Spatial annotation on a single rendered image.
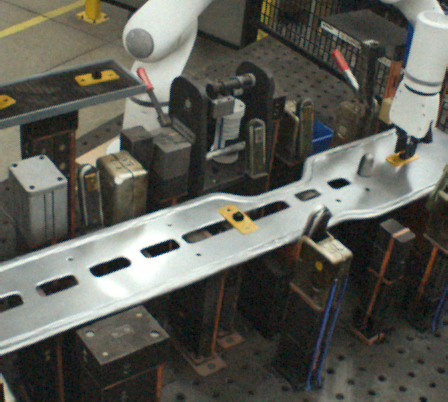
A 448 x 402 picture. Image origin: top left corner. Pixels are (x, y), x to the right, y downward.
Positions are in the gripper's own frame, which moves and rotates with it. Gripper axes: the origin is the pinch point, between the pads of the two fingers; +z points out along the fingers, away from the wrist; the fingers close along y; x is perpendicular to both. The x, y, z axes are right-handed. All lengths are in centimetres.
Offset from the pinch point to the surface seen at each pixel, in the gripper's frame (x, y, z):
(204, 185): -42.8, -15.9, 6.4
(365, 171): -13.9, 1.1, 1.6
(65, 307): -85, 5, 3
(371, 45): 0.2, -16.1, -17.7
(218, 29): 116, -216, 81
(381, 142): 0.3, -7.2, 3.0
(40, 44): 40, -283, 103
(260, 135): -32.6, -12.5, -4.7
